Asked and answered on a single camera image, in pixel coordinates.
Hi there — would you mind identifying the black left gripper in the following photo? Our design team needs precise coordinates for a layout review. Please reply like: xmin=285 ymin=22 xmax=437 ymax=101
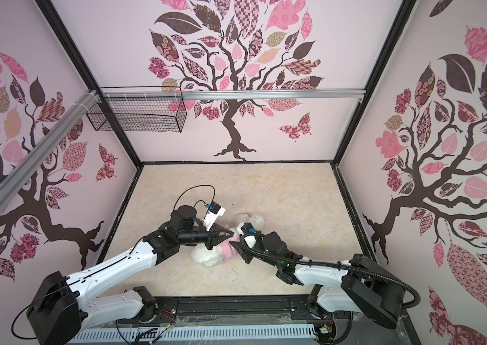
xmin=179 ymin=223 xmax=234 ymax=251

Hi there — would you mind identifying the pink teddy hoodie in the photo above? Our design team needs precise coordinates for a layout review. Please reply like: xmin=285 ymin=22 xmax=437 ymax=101
xmin=217 ymin=234 xmax=240 ymax=262

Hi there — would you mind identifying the white teddy bear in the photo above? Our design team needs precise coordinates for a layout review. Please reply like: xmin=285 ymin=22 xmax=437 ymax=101
xmin=191 ymin=214 xmax=265 ymax=268

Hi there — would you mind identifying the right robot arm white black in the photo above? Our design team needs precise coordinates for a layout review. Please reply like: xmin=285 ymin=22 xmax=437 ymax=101
xmin=228 ymin=223 xmax=418 ymax=329

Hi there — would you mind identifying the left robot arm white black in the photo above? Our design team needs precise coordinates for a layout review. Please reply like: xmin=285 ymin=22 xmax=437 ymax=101
xmin=26 ymin=202 xmax=233 ymax=344

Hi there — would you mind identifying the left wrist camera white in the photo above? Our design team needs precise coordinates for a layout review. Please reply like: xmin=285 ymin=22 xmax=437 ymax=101
xmin=203 ymin=201 xmax=226 ymax=231

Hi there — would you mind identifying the left black camera cable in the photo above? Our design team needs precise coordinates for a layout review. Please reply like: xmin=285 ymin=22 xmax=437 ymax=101
xmin=172 ymin=184 xmax=217 ymax=212

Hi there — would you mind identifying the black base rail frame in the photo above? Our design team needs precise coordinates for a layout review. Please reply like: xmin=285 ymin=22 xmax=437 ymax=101
xmin=48 ymin=294 xmax=421 ymax=345

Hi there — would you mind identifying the white slotted cable duct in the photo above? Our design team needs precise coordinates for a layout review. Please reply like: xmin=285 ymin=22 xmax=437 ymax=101
xmin=69 ymin=324 xmax=316 ymax=344

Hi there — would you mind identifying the black wire basket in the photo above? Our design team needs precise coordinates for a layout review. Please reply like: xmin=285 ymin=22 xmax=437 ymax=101
xmin=86 ymin=86 xmax=187 ymax=133

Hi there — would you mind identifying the back aluminium rail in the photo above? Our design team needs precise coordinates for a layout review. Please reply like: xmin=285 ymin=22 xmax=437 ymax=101
xmin=102 ymin=88 xmax=366 ymax=101

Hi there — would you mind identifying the aluminium rail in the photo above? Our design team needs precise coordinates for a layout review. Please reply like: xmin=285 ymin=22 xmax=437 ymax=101
xmin=102 ymin=88 xmax=366 ymax=101
xmin=0 ymin=91 xmax=99 ymax=212

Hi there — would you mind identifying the right black corrugated cable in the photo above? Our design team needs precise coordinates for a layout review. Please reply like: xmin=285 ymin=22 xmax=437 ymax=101
xmin=247 ymin=232 xmax=422 ymax=309

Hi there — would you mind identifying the left aluminium rail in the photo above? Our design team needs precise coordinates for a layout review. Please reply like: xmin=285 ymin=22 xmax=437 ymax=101
xmin=0 ymin=91 xmax=99 ymax=212

